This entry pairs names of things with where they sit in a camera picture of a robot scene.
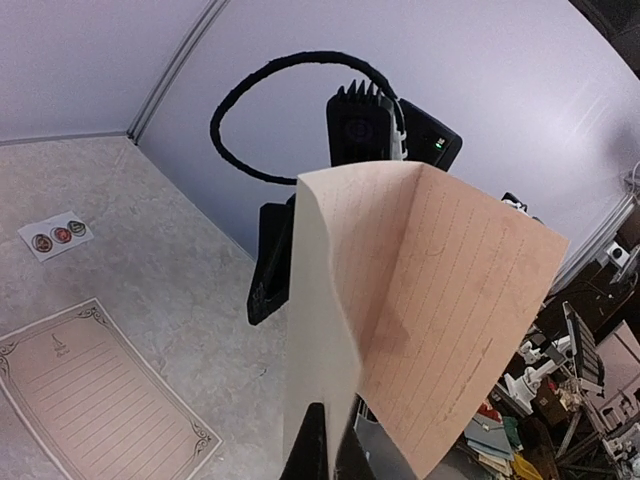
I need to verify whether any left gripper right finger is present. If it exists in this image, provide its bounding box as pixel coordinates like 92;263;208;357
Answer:
334;396;415;479

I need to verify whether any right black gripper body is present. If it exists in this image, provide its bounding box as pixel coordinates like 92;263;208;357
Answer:
399;99;461;172

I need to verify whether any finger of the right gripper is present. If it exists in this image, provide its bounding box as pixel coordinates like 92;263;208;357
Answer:
246;197;295;326
501;192;542;223

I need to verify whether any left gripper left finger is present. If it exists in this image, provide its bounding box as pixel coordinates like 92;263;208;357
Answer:
287;402;330;480

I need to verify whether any ornate bordered letter sheet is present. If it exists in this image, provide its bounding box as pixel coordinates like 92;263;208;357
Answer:
1;298;222;479

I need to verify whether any wax seal sticker sheet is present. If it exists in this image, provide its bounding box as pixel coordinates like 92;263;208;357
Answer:
18;211;94;262

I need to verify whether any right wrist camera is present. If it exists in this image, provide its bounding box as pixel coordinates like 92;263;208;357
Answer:
326;80;407;167

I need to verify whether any black camera cable loop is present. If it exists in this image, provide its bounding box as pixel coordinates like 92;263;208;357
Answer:
209;49;401;187

